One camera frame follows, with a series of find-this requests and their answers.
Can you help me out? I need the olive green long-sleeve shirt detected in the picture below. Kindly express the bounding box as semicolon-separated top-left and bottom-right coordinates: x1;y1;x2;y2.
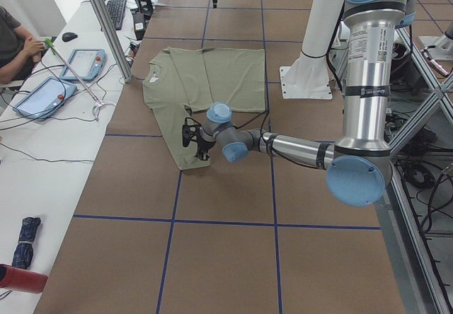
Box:
142;47;265;170

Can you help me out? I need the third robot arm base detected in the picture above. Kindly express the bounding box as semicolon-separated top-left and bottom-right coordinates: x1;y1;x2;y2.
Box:
418;23;452;61

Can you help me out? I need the black computer keyboard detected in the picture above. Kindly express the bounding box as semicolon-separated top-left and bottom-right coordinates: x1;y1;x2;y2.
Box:
106;0;127;30

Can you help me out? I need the long metal grabber stick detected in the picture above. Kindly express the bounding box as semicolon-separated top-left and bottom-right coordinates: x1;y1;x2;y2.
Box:
44;38;115;121

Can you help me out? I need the blue teach pendant far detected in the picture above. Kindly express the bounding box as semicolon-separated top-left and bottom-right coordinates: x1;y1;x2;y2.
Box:
68;49;106;82

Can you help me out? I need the blue teach pendant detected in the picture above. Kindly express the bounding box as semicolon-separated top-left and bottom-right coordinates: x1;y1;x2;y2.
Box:
68;49;106;82
13;77;76;120

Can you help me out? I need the black computer mouse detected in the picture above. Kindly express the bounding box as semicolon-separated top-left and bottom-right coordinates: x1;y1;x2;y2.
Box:
62;32;78;42

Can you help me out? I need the blue teach pendant near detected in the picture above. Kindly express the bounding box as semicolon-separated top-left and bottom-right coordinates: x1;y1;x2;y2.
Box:
13;77;76;120

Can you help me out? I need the seated person in grey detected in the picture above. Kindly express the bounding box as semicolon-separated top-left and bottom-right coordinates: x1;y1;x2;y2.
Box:
1;6;45;84

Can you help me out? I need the folded dark blue umbrella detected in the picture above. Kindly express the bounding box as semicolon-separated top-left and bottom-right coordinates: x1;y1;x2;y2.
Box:
11;217;41;269

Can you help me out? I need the red water bottle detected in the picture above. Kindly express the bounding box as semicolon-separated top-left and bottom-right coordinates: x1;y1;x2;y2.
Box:
1;264;48;294

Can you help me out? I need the aluminium frame post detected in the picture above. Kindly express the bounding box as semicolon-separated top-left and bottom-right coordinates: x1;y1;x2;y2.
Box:
90;0;132;83

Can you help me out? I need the aluminium frame cabinet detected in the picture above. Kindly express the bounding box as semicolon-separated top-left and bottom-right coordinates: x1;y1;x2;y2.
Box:
374;21;452;313

